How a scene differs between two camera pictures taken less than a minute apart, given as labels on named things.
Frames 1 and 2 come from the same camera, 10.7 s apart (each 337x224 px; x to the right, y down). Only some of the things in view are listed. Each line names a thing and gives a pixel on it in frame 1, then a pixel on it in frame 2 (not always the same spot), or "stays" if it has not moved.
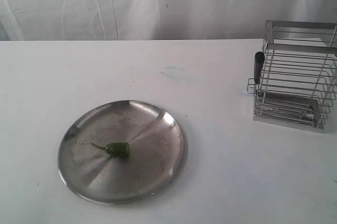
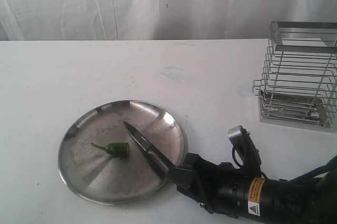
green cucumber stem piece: (117, 149) stays
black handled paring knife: (259, 60) to (166, 166)
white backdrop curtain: (94, 6) stays
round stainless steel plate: (123, 152) stays
